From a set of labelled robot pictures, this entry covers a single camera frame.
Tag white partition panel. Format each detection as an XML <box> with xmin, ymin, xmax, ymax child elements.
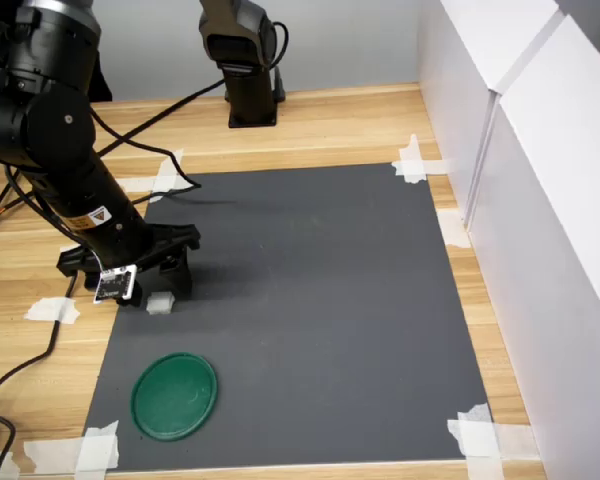
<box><xmin>465</xmin><ymin>13</ymin><xmax>600</xmax><ymax>480</ymax></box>
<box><xmin>418</xmin><ymin>0</ymin><xmax>567</xmax><ymax>232</ymax></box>

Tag white tape crossed strips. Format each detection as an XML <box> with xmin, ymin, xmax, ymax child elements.
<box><xmin>446</xmin><ymin>403</ymin><xmax>542</xmax><ymax>480</ymax></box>
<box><xmin>390</xmin><ymin>133</ymin><xmax>454</xmax><ymax>185</ymax></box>
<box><xmin>113</xmin><ymin>148</ymin><xmax>198</xmax><ymax>204</ymax></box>
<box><xmin>23</xmin><ymin>419</ymin><xmax>122</xmax><ymax>475</ymax></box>

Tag thin black camera cable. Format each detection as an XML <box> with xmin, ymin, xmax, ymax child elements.
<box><xmin>0</xmin><ymin>107</ymin><xmax>203</xmax><ymax>407</ymax></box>

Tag white camera circuit board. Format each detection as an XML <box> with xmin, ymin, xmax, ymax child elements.
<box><xmin>93</xmin><ymin>264</ymin><xmax>139</xmax><ymax>305</ymax></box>

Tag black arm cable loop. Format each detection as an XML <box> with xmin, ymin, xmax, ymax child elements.
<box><xmin>265</xmin><ymin>20</ymin><xmax>290</xmax><ymax>70</ymax></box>

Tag round green lid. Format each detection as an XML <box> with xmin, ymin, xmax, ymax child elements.
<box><xmin>130</xmin><ymin>352</ymin><xmax>219</xmax><ymax>444</ymax></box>

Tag small white plastic terminal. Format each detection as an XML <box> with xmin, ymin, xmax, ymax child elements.
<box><xmin>146</xmin><ymin>291</ymin><xmax>177</xmax><ymax>317</ymax></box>

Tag thick black cable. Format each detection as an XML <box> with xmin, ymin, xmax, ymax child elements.
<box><xmin>95</xmin><ymin>79</ymin><xmax>227</xmax><ymax>156</ymax></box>

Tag black cable with coloured wires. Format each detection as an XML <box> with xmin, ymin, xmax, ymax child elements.
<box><xmin>0</xmin><ymin>162</ymin><xmax>39</xmax><ymax>247</ymax></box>

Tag dark grey mat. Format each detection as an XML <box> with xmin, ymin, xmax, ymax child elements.
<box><xmin>82</xmin><ymin>162</ymin><xmax>494</xmax><ymax>472</ymax></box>

